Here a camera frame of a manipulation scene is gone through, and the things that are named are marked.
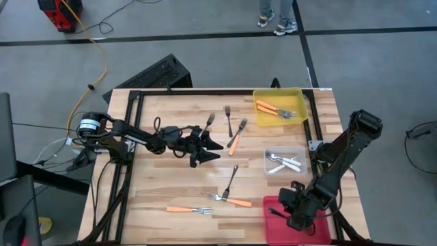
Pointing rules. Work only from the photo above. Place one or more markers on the silver spoon in front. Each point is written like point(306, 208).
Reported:
point(179, 209)

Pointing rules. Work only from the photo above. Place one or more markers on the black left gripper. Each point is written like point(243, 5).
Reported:
point(194, 143)

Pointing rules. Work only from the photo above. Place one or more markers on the clear plastic bin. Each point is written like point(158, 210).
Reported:
point(297, 152)

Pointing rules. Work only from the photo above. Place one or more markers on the black desk surface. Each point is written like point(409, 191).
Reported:
point(20, 198)

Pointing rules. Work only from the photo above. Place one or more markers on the red and black tool case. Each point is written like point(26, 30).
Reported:
point(58, 18)

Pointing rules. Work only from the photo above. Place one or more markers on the yellow floor object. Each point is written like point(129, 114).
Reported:
point(46, 225)

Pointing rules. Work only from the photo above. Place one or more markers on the black metal table frame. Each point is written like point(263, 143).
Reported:
point(205, 92)

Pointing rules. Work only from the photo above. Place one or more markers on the black floor beam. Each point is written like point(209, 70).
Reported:
point(51, 176)

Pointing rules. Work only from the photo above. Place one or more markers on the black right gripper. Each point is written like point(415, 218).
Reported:
point(295, 205)

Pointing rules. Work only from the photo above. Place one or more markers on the grey desk panel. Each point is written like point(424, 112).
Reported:
point(7, 136)

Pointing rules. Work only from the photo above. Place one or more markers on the red plastic bin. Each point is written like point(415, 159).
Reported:
point(273, 235)

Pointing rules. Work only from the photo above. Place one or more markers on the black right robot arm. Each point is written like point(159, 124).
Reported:
point(334, 160)

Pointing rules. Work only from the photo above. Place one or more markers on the person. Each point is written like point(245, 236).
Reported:
point(285, 27)

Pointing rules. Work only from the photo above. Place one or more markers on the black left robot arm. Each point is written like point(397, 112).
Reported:
point(136, 135)

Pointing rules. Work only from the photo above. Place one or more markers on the black clamp mount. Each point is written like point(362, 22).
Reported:
point(275, 83)

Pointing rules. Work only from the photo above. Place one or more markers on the black computer mouse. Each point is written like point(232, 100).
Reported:
point(15, 230)

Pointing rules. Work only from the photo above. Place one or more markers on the yellow plastic bin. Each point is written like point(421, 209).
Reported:
point(293, 97)

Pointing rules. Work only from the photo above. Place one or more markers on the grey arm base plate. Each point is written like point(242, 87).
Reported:
point(314, 145)

